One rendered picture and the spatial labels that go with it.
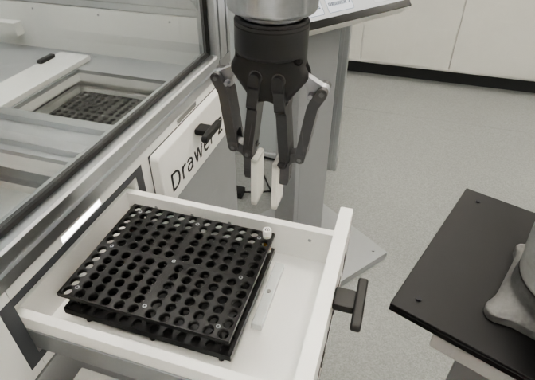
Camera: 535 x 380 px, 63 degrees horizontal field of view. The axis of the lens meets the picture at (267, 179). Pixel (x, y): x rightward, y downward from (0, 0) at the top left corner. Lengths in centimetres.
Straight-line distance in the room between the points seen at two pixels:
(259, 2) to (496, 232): 63
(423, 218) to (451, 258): 131
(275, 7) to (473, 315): 53
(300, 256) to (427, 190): 167
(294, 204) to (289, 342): 111
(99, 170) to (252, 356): 31
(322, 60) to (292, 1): 102
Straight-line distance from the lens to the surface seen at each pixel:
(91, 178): 62
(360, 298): 53
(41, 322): 58
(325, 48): 141
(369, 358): 158
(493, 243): 86
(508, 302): 75
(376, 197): 217
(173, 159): 77
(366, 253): 183
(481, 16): 330
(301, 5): 42
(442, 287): 76
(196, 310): 53
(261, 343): 58
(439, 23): 330
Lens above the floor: 132
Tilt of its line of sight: 36 degrees down
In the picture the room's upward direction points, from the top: straight up
